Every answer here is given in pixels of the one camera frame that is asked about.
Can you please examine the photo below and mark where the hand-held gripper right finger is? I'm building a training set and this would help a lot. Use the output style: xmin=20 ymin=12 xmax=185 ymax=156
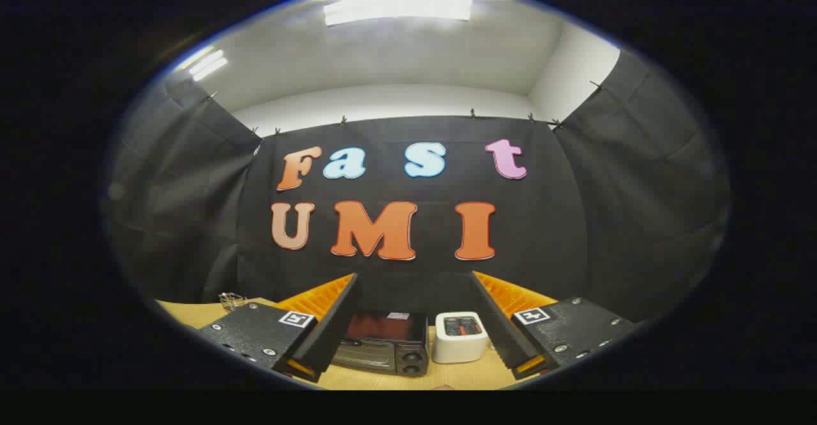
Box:
xmin=470 ymin=271 xmax=637 ymax=381

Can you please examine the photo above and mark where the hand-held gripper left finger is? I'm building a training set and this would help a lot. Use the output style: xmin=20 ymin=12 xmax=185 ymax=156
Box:
xmin=197 ymin=273 xmax=362 ymax=384

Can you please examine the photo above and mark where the black toaster oven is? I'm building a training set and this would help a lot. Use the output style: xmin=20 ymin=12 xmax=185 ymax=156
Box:
xmin=331 ymin=310 xmax=430 ymax=377

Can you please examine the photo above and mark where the white bread toaster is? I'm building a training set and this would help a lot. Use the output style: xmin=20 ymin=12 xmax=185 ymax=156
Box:
xmin=432 ymin=312 xmax=490 ymax=364

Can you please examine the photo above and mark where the narrow ceiling light panel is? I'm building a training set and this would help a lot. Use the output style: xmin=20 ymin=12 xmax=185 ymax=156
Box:
xmin=176 ymin=47 xmax=229 ymax=82

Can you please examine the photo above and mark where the wide ceiling light panel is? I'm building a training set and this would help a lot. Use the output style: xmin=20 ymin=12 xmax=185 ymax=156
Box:
xmin=324 ymin=1 xmax=473 ymax=27

